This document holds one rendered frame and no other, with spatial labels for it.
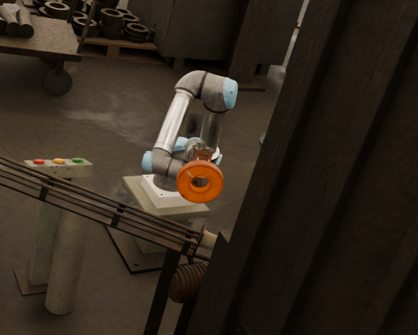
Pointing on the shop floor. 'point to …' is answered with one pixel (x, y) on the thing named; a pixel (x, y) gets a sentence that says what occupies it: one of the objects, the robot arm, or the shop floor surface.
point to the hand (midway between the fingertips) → (201, 176)
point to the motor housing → (186, 291)
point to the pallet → (102, 28)
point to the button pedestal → (46, 226)
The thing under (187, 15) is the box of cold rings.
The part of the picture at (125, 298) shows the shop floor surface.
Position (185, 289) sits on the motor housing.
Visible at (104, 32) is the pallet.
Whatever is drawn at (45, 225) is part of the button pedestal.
